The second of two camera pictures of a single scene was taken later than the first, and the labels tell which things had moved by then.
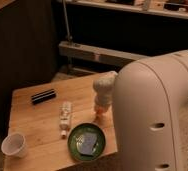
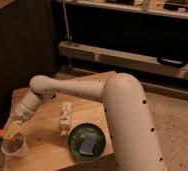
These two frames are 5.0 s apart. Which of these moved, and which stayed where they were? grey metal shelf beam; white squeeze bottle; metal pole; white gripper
Moved: white gripper
Stayed: metal pole; grey metal shelf beam; white squeeze bottle
